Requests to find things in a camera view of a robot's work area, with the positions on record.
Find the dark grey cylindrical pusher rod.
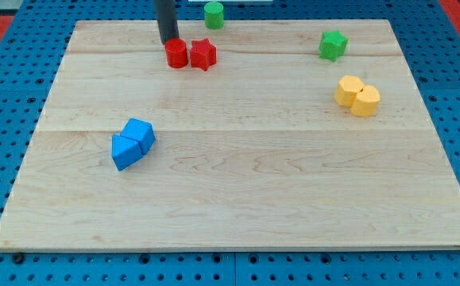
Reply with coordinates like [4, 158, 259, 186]
[153, 0, 179, 44]

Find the red star block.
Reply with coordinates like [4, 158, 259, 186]
[190, 38, 217, 71]

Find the green star block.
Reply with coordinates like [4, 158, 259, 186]
[319, 30, 349, 62]

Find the red cylinder block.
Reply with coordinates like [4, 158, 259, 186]
[164, 38, 188, 68]

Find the green cylinder block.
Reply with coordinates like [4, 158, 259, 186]
[203, 2, 224, 29]

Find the blue cube block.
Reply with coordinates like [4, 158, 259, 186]
[120, 118, 156, 155]

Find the blue triangle block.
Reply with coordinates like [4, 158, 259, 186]
[111, 134, 143, 171]

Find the light wooden board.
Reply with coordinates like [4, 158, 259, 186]
[0, 20, 460, 253]

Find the yellow hexagon block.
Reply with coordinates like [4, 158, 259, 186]
[334, 75, 365, 107]

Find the yellow heart block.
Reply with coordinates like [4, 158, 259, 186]
[350, 85, 381, 117]

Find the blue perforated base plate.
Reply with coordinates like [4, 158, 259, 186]
[0, 1, 460, 285]

